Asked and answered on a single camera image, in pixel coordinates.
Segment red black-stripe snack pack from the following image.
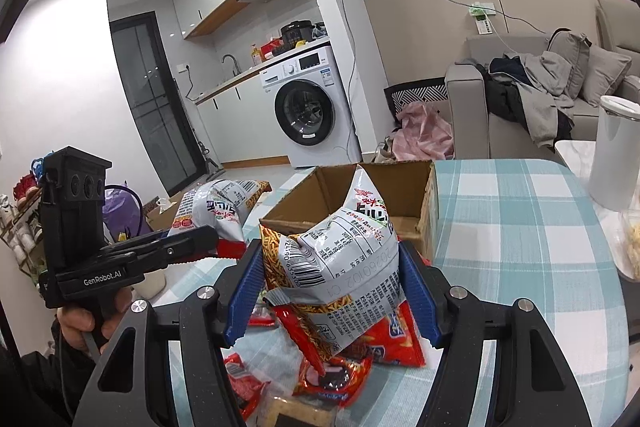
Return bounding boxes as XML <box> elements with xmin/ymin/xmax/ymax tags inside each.
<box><xmin>224</xmin><ymin>352</ymin><xmax>269</xmax><ymax>421</ymax></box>

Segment grey clothes pile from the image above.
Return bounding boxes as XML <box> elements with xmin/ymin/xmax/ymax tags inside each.
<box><xmin>474</xmin><ymin>51</ymin><xmax>574</xmax><ymax>148</ymax></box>

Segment clear cracker sandwich pack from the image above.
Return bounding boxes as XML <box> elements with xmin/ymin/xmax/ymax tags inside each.
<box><xmin>257</xmin><ymin>395</ymin><xmax>336</xmax><ymax>427</ymax></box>

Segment teal checked tablecloth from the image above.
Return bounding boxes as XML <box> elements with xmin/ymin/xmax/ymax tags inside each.
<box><xmin>152</xmin><ymin>159</ymin><xmax>629</xmax><ymax>426</ymax></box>

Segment brown SF cardboard box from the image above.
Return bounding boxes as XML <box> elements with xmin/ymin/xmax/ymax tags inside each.
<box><xmin>260</xmin><ymin>160</ymin><xmax>439</xmax><ymax>261</ymax></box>

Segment grey sofa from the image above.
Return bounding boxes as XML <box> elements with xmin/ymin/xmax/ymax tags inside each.
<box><xmin>445</xmin><ymin>0</ymin><xmax>639</xmax><ymax>159</ymax></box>

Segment black patterned chair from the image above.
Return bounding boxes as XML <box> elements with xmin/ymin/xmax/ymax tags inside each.
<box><xmin>384</xmin><ymin>77</ymin><xmax>448</xmax><ymax>124</ymax></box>

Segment person's left hand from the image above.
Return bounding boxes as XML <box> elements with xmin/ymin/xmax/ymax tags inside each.
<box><xmin>56</xmin><ymin>287</ymin><xmax>132</xmax><ymax>353</ymax></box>

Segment white red noodle snack bag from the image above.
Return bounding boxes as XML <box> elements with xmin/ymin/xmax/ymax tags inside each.
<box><xmin>168</xmin><ymin>179</ymin><xmax>271</xmax><ymax>259</ymax></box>

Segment black glass door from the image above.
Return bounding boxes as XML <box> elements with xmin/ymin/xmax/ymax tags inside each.
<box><xmin>110</xmin><ymin>12</ymin><xmax>206</xmax><ymax>196</ymax></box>

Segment grey cushion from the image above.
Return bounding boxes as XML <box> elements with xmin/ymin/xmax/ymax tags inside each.
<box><xmin>580</xmin><ymin>46</ymin><xmax>631</xmax><ymax>107</ymax></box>

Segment purple bag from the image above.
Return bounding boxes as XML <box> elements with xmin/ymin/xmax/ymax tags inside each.
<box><xmin>102</xmin><ymin>184</ymin><xmax>152</xmax><ymax>242</ymax></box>

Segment pink cloth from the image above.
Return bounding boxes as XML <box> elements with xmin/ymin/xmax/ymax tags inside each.
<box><xmin>392</xmin><ymin>102</ymin><xmax>454</xmax><ymax>161</ymax></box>

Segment white washing machine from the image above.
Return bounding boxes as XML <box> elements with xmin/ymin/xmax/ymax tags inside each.
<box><xmin>259</xmin><ymin>43</ymin><xmax>362</xmax><ymax>168</ymax></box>

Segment small cardboard box on floor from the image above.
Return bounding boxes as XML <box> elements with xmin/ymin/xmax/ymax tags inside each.
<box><xmin>143</xmin><ymin>192</ymin><xmax>183</xmax><ymax>231</ymax></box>

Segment silver red noodle bag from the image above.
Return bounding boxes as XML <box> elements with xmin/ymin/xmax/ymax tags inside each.
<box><xmin>260</xmin><ymin>169</ymin><xmax>404</xmax><ymax>373</ymax></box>

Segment red cone chips bag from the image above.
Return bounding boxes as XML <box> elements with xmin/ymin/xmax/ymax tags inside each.
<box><xmin>343</xmin><ymin>300</ymin><xmax>425</xmax><ymax>367</ymax></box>

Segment white cylindrical appliance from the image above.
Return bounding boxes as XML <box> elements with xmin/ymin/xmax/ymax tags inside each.
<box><xmin>588</xmin><ymin>95</ymin><xmax>640</xmax><ymax>211</ymax></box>

